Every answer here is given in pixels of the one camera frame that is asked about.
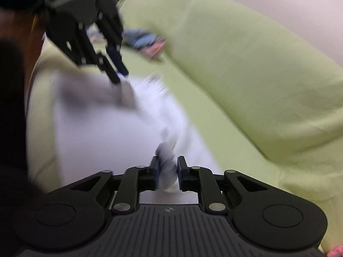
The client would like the pink folded towel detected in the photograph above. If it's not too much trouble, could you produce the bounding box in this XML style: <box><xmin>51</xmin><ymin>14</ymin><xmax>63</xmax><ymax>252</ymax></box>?
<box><xmin>326</xmin><ymin>245</ymin><xmax>343</xmax><ymax>257</ymax></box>

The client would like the pink striped sock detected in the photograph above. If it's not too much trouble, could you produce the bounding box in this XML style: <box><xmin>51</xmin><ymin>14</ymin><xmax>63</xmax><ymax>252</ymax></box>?
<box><xmin>141</xmin><ymin>40</ymin><xmax>166</xmax><ymax>59</ymax></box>

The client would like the blue patterned sock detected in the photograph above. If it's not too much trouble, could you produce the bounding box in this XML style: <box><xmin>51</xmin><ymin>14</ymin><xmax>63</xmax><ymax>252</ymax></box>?
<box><xmin>123</xmin><ymin>28</ymin><xmax>157</xmax><ymax>49</ymax></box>

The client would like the white garment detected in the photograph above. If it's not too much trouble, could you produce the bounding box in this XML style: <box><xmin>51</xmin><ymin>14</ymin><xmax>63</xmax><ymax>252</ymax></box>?
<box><xmin>52</xmin><ymin>74</ymin><xmax>221</xmax><ymax>204</ymax></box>

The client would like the light green sofa cover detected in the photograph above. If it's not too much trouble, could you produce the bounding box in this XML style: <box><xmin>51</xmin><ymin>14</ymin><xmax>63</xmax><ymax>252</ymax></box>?
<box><xmin>25</xmin><ymin>0</ymin><xmax>343</xmax><ymax>255</ymax></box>

